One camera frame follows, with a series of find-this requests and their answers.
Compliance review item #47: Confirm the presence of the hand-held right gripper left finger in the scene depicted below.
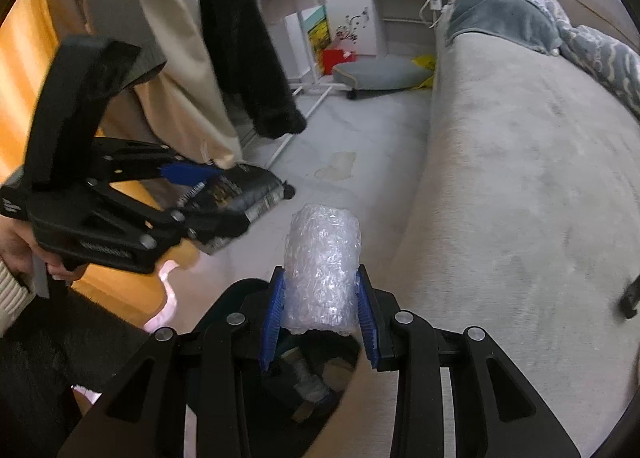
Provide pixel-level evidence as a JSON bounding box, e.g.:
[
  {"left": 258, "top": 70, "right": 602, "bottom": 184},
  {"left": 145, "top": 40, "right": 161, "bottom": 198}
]
[{"left": 57, "top": 265, "right": 288, "bottom": 458}]

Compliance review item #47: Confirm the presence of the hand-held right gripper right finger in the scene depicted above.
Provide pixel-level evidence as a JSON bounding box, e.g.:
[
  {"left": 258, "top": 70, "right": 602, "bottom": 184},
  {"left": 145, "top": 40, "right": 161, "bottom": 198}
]
[{"left": 356, "top": 264, "right": 581, "bottom": 458}]

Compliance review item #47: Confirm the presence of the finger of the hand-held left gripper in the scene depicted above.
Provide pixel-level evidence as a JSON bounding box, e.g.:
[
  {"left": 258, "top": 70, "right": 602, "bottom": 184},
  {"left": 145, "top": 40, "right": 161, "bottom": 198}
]
[
  {"left": 87, "top": 181, "right": 252, "bottom": 251},
  {"left": 92, "top": 137, "right": 224, "bottom": 185}
]

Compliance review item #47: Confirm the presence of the black snack packet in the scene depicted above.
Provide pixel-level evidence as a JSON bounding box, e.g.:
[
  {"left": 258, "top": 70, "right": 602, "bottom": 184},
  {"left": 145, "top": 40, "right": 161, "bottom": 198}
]
[{"left": 177, "top": 163, "right": 286, "bottom": 256}]

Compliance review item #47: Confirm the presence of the black trash bin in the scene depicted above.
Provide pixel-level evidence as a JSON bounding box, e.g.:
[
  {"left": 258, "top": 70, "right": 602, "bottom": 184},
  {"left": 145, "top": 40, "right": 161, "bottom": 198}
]
[{"left": 187, "top": 278, "right": 363, "bottom": 458}]

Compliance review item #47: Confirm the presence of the bubble wrap roll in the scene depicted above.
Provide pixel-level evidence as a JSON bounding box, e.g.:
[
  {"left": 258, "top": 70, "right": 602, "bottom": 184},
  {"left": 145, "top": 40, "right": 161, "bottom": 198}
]
[{"left": 282, "top": 203, "right": 362, "bottom": 336}]

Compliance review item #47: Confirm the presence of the person's left forearm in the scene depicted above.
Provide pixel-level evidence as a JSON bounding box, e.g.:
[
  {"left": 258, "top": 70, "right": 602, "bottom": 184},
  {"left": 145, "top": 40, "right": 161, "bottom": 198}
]
[{"left": 0, "top": 258, "right": 36, "bottom": 334}]

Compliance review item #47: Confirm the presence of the person's left hand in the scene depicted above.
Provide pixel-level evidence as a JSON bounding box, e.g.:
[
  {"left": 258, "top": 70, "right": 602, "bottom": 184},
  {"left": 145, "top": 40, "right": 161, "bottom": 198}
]
[{"left": 0, "top": 215, "right": 88, "bottom": 284}]

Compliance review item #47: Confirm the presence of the brown cardboard piece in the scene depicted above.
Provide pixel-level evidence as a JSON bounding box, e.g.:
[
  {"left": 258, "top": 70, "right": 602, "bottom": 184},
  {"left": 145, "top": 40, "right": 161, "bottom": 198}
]
[{"left": 320, "top": 358, "right": 356, "bottom": 389}]

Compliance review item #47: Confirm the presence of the grey plastic bottle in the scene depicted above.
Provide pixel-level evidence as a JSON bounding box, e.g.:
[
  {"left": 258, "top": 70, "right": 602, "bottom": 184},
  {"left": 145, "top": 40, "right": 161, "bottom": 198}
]
[{"left": 280, "top": 348, "right": 333, "bottom": 406}]

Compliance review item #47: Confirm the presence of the cream hanging garment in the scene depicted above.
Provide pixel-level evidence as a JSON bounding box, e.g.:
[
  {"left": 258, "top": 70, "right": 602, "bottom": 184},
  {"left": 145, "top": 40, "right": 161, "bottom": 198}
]
[{"left": 75, "top": 0, "right": 246, "bottom": 170}]

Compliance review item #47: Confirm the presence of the black hanging garment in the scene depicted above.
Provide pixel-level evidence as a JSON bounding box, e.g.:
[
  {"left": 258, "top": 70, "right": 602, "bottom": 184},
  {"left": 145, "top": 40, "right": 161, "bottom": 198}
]
[{"left": 199, "top": 0, "right": 307, "bottom": 139}]

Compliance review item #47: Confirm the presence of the red box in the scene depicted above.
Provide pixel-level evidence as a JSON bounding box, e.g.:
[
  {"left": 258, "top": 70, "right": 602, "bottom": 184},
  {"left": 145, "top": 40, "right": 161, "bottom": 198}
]
[{"left": 321, "top": 48, "right": 357, "bottom": 75}]

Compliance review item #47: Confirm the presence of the colourful picture board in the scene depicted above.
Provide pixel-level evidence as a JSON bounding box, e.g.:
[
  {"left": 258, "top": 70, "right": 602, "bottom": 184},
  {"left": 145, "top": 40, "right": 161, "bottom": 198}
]
[{"left": 301, "top": 6, "right": 332, "bottom": 76}]

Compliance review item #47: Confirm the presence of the dark fluffy garment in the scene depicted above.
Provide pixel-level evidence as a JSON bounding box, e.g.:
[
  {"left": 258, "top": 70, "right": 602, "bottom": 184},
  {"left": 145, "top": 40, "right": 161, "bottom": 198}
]
[{"left": 0, "top": 288, "right": 151, "bottom": 458}]

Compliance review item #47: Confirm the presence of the grey bed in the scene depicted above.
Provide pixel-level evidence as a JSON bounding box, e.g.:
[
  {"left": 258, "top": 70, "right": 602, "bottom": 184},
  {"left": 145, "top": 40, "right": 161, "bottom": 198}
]
[{"left": 300, "top": 28, "right": 640, "bottom": 458}]

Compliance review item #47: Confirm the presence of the grey cushion stool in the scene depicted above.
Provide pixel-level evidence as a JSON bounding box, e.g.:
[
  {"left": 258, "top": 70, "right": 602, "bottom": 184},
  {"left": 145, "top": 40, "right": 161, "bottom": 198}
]
[{"left": 331, "top": 58, "right": 436, "bottom": 100}]

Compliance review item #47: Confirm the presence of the yellow plastic bag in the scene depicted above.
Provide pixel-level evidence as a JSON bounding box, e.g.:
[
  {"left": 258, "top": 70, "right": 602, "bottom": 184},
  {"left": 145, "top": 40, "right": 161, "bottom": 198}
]
[{"left": 410, "top": 54, "right": 436, "bottom": 89}]

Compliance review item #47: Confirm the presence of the blue-grey pillow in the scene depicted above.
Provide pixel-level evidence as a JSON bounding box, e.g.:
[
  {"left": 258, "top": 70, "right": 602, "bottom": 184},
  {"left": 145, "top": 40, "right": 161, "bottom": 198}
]
[{"left": 445, "top": 0, "right": 563, "bottom": 56}]

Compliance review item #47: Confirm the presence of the blue patterned duvet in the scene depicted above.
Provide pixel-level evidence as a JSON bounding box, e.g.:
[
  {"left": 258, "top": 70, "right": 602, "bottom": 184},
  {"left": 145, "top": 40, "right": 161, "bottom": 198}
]
[{"left": 480, "top": 0, "right": 640, "bottom": 119}]

